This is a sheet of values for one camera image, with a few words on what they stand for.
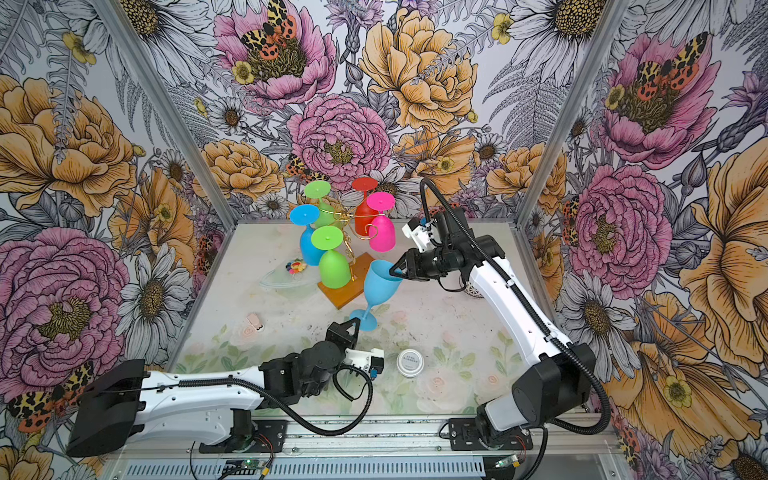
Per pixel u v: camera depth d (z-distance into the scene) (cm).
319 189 83
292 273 105
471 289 54
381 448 74
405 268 68
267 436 73
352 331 74
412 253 66
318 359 56
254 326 92
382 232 83
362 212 90
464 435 74
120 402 47
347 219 80
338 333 66
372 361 66
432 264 64
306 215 76
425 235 70
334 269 77
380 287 69
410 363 80
